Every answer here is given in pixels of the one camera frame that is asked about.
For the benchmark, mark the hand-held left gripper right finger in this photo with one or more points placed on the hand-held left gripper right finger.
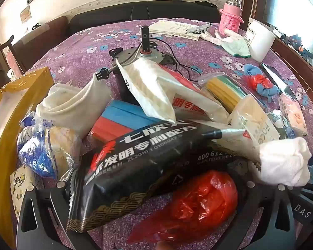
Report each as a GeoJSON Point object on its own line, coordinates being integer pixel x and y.
{"type": "Point", "coordinates": [281, 213]}

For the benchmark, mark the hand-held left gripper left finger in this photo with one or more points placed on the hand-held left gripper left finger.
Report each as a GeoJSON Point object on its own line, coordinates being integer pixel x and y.
{"type": "Point", "coordinates": [41, 213]}

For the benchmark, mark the lemon print tissue pack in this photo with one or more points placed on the lemon print tissue pack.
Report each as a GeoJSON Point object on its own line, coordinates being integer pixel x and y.
{"type": "Point", "coordinates": [20, 187]}

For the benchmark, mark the white sock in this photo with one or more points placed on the white sock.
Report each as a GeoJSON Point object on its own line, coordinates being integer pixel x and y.
{"type": "Point", "coordinates": [281, 161]}

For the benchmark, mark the blue white plastic packet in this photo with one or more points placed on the blue white plastic packet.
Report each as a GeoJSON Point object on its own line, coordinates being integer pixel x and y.
{"type": "Point", "coordinates": [39, 156]}
{"type": "Point", "coordinates": [28, 121]}

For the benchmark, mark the red plastic bag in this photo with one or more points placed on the red plastic bag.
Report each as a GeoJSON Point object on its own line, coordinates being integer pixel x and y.
{"type": "Point", "coordinates": [198, 203]}

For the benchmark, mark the black snack packet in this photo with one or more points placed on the black snack packet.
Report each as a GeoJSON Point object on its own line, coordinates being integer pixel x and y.
{"type": "Point", "coordinates": [135, 166]}

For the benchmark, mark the red and blue cloth pack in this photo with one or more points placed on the red and blue cloth pack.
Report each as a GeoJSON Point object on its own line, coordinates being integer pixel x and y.
{"type": "Point", "coordinates": [120, 119]}

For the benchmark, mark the yellow cardboard box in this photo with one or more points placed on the yellow cardboard box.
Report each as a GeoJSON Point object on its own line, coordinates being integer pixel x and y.
{"type": "Point", "coordinates": [28, 79]}

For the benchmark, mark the clear plastic packet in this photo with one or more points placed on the clear plastic packet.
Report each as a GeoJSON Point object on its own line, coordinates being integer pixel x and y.
{"type": "Point", "coordinates": [276, 123]}

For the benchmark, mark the peach cotton pad packet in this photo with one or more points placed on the peach cotton pad packet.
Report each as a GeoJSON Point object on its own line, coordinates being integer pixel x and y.
{"type": "Point", "coordinates": [292, 114]}

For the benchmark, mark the white cloth bag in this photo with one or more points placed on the white cloth bag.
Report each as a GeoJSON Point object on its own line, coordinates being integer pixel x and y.
{"type": "Point", "coordinates": [73, 104]}

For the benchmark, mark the dark kitchen knife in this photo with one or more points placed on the dark kitchen knife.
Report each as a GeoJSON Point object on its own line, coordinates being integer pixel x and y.
{"type": "Point", "coordinates": [276, 78]}

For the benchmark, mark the yellow and green cloth pack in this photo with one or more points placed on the yellow and green cloth pack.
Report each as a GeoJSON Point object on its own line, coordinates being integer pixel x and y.
{"type": "Point", "coordinates": [224, 89]}

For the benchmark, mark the white and red packet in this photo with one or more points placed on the white and red packet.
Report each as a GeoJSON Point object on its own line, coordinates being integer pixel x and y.
{"type": "Point", "coordinates": [187, 101]}

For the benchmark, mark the white plastic container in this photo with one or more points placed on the white plastic container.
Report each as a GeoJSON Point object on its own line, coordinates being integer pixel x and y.
{"type": "Point", "coordinates": [260, 40]}

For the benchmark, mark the pale green knit glove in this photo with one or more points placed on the pale green knit glove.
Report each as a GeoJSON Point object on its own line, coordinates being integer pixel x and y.
{"type": "Point", "coordinates": [237, 48]}

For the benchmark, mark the wooden chair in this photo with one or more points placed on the wooden chair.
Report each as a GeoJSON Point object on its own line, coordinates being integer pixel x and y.
{"type": "Point", "coordinates": [2, 57]}

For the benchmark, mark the white plastic pouch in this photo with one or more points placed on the white plastic pouch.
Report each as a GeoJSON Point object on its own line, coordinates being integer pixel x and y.
{"type": "Point", "coordinates": [146, 88]}

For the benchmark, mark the purple floral tablecloth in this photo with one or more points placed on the purple floral tablecloth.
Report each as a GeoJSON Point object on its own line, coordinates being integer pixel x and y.
{"type": "Point", "coordinates": [80, 54]}

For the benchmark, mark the wooden glass cabinet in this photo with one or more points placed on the wooden glass cabinet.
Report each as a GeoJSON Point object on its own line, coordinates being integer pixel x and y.
{"type": "Point", "coordinates": [297, 18]}

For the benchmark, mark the brown armchair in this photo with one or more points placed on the brown armchair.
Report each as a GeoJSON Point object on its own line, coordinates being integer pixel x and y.
{"type": "Point", "coordinates": [41, 39]}

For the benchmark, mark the pink bottle with knit sleeve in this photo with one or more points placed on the pink bottle with knit sleeve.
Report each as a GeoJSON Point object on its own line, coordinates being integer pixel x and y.
{"type": "Point", "coordinates": [230, 15]}

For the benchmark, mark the grey electric motor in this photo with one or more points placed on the grey electric motor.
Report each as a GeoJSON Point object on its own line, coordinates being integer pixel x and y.
{"type": "Point", "coordinates": [156, 57]}

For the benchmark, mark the white marker pen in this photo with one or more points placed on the white marker pen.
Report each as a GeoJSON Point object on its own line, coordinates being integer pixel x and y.
{"type": "Point", "coordinates": [199, 28]}

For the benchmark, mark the white paper notebook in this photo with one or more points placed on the white paper notebook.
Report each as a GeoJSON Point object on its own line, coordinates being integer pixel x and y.
{"type": "Point", "coordinates": [172, 28]}

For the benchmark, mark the black sofa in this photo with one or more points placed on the black sofa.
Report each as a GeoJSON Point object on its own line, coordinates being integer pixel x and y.
{"type": "Point", "coordinates": [146, 15]}

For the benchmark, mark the tan wall note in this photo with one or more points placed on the tan wall note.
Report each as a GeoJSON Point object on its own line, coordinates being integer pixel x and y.
{"type": "Point", "coordinates": [25, 14]}

